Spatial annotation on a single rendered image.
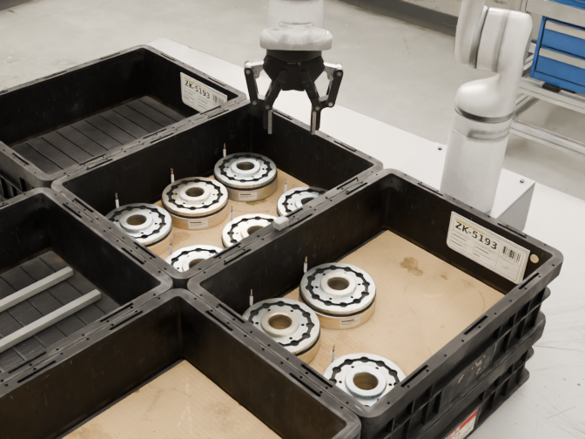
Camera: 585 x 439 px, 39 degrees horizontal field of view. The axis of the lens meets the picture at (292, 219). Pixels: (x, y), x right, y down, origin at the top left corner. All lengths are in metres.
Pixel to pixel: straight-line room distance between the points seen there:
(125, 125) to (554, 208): 0.82
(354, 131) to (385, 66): 2.00
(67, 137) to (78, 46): 2.46
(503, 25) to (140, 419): 0.73
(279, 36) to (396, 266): 0.38
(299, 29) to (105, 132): 0.57
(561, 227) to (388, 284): 0.51
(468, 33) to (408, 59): 2.63
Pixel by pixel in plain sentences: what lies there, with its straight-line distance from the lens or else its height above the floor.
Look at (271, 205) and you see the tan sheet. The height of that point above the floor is 0.83.
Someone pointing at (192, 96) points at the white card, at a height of 0.88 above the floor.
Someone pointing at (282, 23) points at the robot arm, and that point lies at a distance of 1.07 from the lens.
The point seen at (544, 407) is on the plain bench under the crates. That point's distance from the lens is 1.23.
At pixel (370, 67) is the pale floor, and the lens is 3.75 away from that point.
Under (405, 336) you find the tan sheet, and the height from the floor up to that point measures 0.83.
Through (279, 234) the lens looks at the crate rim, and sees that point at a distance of 1.07.
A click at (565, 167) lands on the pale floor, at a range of 3.19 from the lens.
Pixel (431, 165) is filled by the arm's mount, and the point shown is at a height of 0.81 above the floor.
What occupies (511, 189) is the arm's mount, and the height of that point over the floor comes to 0.80.
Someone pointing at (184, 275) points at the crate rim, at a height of 0.93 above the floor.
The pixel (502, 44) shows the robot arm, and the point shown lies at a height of 1.10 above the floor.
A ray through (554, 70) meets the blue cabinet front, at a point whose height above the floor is 0.37.
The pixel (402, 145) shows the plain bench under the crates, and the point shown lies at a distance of 1.75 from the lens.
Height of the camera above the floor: 1.57
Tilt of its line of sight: 36 degrees down
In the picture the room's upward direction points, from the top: 2 degrees clockwise
